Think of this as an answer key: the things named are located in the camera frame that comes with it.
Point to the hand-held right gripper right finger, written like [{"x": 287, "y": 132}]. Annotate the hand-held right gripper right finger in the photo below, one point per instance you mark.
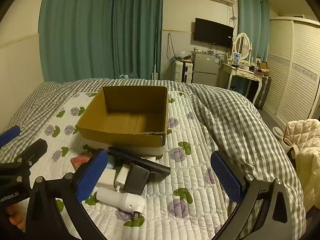
[{"x": 227, "y": 180}]

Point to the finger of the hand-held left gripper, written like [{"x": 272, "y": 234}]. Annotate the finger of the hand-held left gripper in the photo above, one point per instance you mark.
[
  {"x": 35, "y": 151},
  {"x": 10, "y": 134}
]

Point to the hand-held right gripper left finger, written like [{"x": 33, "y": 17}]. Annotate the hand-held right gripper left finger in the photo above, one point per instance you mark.
[{"x": 92, "y": 175}]

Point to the white square adapter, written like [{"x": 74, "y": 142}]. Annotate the white square adapter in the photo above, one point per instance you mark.
[{"x": 107, "y": 177}]

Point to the red rose print tin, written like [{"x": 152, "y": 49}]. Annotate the red rose print tin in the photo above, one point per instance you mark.
[{"x": 80, "y": 161}]

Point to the white plug charger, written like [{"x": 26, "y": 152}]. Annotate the white plug charger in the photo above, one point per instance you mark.
[{"x": 123, "y": 176}]

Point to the white cylindrical plug device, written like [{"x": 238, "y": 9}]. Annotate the white cylindrical plug device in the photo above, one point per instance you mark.
[{"x": 120, "y": 200}]

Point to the grey power bank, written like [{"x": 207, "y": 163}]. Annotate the grey power bank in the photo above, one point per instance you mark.
[{"x": 136, "y": 180}]

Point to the long black box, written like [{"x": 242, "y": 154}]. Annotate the long black box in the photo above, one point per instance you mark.
[{"x": 147, "y": 163}]

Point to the cardboard box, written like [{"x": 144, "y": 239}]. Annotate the cardboard box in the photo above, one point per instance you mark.
[{"x": 125, "y": 122}]

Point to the person's left hand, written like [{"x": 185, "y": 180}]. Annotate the person's left hand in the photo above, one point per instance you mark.
[{"x": 16, "y": 215}]

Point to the white floral quilted mat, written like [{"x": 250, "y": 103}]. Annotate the white floral quilted mat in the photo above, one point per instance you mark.
[{"x": 195, "y": 160}]

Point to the grey checkered duvet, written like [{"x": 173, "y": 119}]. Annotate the grey checkered duvet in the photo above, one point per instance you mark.
[{"x": 225, "y": 120}]

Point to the white cup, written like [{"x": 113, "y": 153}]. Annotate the white cup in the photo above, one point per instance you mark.
[{"x": 282, "y": 140}]

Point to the cream quilted jacket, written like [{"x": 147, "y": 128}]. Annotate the cream quilted jacket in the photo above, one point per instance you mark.
[{"x": 307, "y": 150}]

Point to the dark suitcase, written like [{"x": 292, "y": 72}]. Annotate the dark suitcase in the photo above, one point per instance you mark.
[{"x": 263, "y": 91}]

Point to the white dressing table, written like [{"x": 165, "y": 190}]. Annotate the white dressing table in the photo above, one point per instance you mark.
[{"x": 242, "y": 73}]

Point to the grey small fridge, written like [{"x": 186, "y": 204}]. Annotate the grey small fridge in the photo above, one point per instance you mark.
[{"x": 205, "y": 67}]

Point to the white ribbed suitcase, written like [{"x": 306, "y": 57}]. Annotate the white ribbed suitcase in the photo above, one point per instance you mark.
[{"x": 181, "y": 71}]

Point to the white slatted wardrobe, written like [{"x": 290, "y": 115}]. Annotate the white slatted wardrobe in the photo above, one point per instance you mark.
[{"x": 292, "y": 67}]

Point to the clear plastic bag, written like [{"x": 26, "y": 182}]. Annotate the clear plastic bag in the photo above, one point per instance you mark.
[{"x": 183, "y": 55}]

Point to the white pole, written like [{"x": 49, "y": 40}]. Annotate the white pole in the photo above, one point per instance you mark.
[{"x": 155, "y": 55}]

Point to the white oval mirror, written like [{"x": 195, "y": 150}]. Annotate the white oval mirror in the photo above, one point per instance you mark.
[{"x": 242, "y": 43}]

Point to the wide green curtain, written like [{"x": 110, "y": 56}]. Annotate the wide green curtain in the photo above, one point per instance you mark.
[{"x": 100, "y": 30}]

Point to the narrow green curtain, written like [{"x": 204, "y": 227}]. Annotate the narrow green curtain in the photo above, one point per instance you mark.
[{"x": 252, "y": 22}]

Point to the black wall television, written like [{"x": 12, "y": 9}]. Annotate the black wall television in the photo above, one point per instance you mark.
[{"x": 212, "y": 32}]

